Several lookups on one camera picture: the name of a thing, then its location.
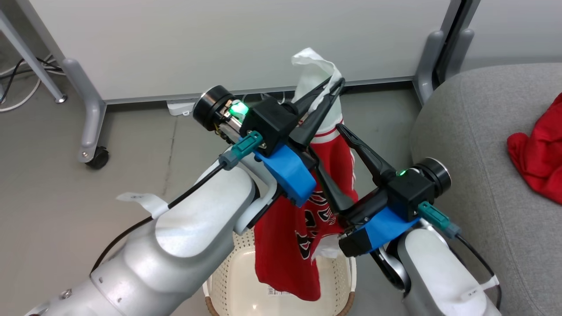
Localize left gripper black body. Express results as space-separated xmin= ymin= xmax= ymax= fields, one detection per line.
xmin=193 ymin=85 xmax=249 ymax=144

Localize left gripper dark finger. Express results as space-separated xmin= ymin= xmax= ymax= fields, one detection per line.
xmin=289 ymin=78 xmax=346 ymax=148
xmin=290 ymin=77 xmax=335 ymax=116

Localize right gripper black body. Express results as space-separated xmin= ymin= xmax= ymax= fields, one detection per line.
xmin=340 ymin=157 xmax=452 ymax=226

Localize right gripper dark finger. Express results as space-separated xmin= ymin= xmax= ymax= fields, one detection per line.
xmin=336 ymin=124 xmax=396 ymax=187
xmin=307 ymin=147 xmax=356 ymax=215

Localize red white basketball jersey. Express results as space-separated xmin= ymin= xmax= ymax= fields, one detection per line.
xmin=253 ymin=47 xmax=360 ymax=302

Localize red and white shirt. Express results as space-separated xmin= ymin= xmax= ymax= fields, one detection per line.
xmin=507 ymin=92 xmax=562 ymax=206

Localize grey fabric sofa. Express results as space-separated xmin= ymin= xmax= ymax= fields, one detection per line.
xmin=408 ymin=62 xmax=562 ymax=316

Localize white power adapter box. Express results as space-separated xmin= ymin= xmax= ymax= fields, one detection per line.
xmin=166 ymin=100 xmax=196 ymax=117

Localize large white partition board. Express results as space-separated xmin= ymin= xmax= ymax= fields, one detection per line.
xmin=15 ymin=0 xmax=454 ymax=105

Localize short grey partition foot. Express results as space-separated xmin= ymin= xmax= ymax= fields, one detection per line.
xmin=412 ymin=29 xmax=445 ymax=106

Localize grey partition foot with caster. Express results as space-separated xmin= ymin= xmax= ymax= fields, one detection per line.
xmin=61 ymin=58 xmax=108 ymax=163

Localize black caster wheel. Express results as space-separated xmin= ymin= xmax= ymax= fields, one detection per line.
xmin=85 ymin=146 xmax=110 ymax=171

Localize white perforated laundry basket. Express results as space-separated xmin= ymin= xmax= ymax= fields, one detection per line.
xmin=202 ymin=228 xmax=357 ymax=316

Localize grey foot of narrow partition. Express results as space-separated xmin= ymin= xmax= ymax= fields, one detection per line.
xmin=445 ymin=28 xmax=475 ymax=83

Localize grey metal table leg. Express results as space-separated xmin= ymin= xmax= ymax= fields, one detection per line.
xmin=0 ymin=9 xmax=68 ymax=104

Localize narrow white partition board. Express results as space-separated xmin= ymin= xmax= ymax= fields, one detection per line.
xmin=459 ymin=0 xmax=562 ymax=73

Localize left teal cable connector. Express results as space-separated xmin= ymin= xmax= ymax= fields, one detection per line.
xmin=218 ymin=130 xmax=264 ymax=171

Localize teal cable connector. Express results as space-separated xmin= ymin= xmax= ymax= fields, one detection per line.
xmin=417 ymin=201 xmax=462 ymax=240
xmin=218 ymin=130 xmax=264 ymax=171

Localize right teal cable connector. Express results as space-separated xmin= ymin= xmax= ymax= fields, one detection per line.
xmin=417 ymin=201 xmax=462 ymax=240

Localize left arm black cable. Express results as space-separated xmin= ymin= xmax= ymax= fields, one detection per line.
xmin=90 ymin=163 xmax=226 ymax=275

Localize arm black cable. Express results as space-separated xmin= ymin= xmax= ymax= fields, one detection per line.
xmin=90 ymin=163 xmax=226 ymax=275
xmin=454 ymin=233 xmax=503 ymax=309

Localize white tag on left cable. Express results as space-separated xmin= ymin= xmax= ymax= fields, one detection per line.
xmin=115 ymin=191 xmax=170 ymax=219

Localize white tag on cable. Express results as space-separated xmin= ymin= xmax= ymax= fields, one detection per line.
xmin=115 ymin=191 xmax=170 ymax=219
xmin=460 ymin=275 xmax=501 ymax=304

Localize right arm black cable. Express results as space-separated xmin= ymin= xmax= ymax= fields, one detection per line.
xmin=454 ymin=233 xmax=503 ymax=309

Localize white tag on right cable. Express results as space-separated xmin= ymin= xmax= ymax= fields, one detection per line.
xmin=460 ymin=275 xmax=501 ymax=304

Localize black floor cables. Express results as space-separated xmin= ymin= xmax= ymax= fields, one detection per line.
xmin=0 ymin=56 xmax=65 ymax=104

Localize thin white floor cable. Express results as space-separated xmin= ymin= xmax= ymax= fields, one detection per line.
xmin=0 ymin=65 xmax=45 ymax=113

